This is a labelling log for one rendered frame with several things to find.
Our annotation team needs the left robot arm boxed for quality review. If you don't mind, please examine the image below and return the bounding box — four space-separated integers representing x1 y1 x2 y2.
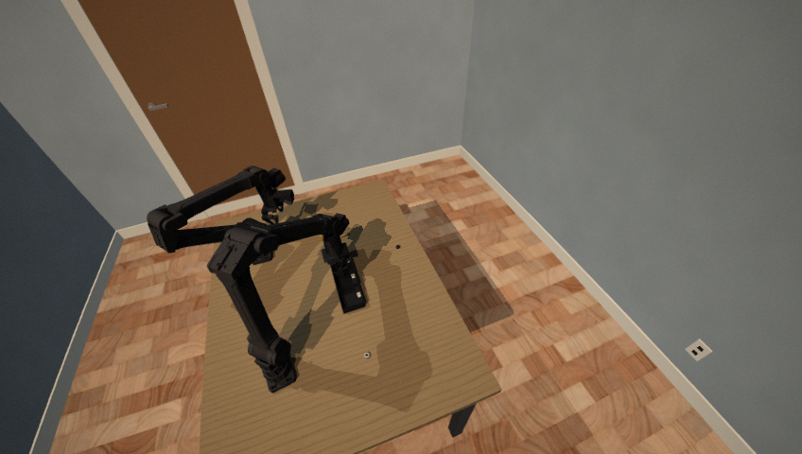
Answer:
147 166 295 253

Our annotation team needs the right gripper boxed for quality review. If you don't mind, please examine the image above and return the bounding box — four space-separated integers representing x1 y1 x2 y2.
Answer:
322 243 350 269

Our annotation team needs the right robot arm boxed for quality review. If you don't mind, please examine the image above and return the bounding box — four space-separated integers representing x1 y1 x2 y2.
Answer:
207 213 349 393

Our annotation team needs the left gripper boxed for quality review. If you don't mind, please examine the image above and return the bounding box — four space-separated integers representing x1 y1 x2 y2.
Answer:
261 193 284 224

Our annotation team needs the black rack of three bins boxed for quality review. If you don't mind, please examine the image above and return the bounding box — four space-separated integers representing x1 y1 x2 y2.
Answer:
330 255 365 314

